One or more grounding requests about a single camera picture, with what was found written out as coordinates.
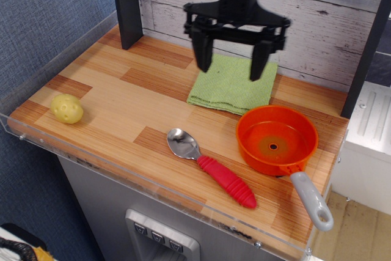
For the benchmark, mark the dark right shelf post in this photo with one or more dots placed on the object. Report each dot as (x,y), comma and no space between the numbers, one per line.
(370,47)

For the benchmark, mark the silver dispenser button panel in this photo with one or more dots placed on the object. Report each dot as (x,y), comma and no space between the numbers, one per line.
(159,238)

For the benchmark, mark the white toy sink unit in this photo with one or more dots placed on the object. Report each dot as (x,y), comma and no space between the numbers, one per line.
(362,169)

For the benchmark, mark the yellow toy potato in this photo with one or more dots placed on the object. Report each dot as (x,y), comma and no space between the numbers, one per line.
(67,108)

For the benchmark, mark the metal spoon red handle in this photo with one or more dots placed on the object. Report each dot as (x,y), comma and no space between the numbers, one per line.
(183,145)

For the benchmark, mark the green towel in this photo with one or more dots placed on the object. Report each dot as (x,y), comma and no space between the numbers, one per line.
(226,86)

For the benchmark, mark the grey toy fridge cabinet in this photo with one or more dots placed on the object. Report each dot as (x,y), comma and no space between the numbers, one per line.
(105,201)

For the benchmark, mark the clear acrylic table guard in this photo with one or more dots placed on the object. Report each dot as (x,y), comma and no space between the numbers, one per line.
(131,99)

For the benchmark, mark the dark shelf post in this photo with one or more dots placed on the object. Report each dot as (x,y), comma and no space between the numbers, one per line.
(370,47)
(129,20)

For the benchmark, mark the black and yellow floor object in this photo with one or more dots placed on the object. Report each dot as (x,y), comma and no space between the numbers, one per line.
(19,244)

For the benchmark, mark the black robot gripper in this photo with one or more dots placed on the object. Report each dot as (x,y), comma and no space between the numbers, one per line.
(237,21)

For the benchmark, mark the orange toy pot grey handle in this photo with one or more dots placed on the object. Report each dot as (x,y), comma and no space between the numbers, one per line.
(279,141)

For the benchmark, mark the dark left shelf post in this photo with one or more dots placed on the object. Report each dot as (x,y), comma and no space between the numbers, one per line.
(129,20)

